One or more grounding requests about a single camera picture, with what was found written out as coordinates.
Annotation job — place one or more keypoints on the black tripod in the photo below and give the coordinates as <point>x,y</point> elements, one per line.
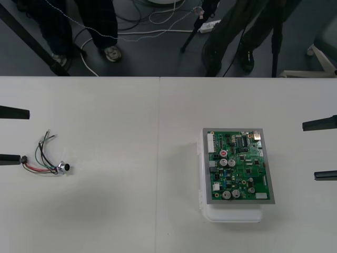
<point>190,35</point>
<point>275,52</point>

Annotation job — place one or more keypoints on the white power strip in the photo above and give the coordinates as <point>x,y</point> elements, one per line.
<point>208,26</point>

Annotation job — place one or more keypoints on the green circuit board grey frame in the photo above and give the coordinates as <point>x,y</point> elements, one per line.
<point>237,168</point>

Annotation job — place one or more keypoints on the white wheeled base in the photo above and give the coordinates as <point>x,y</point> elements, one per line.
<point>319,56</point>

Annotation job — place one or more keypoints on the person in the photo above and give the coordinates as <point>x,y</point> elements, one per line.
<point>102,21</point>
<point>231,31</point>

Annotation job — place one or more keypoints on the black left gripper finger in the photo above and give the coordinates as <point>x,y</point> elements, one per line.
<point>10,160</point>
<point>14,112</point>

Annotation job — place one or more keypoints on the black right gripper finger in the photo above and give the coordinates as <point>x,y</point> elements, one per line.
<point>319,124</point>
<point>326,176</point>

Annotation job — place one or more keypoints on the black stand leg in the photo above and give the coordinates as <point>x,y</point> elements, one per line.
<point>34,43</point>

